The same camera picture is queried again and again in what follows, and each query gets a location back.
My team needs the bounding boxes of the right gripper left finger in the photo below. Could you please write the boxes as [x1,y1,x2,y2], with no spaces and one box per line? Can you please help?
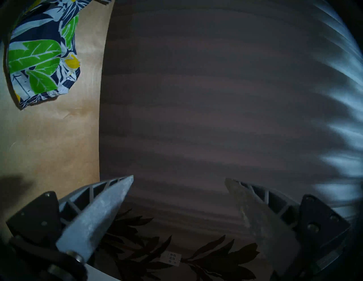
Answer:
[56,175,134,263]

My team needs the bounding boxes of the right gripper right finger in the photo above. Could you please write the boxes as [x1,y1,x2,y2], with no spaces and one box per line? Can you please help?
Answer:
[225,178,301,277]

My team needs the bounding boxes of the floral print shorts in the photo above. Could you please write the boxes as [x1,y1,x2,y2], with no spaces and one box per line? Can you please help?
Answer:
[6,0,111,109]

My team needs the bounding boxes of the tall dark leafy plant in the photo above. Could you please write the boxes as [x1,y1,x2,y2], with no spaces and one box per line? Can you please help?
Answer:
[94,208,260,281]

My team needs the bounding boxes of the white paper plant tag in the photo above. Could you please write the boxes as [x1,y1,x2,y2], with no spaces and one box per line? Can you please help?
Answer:
[159,251,182,267]

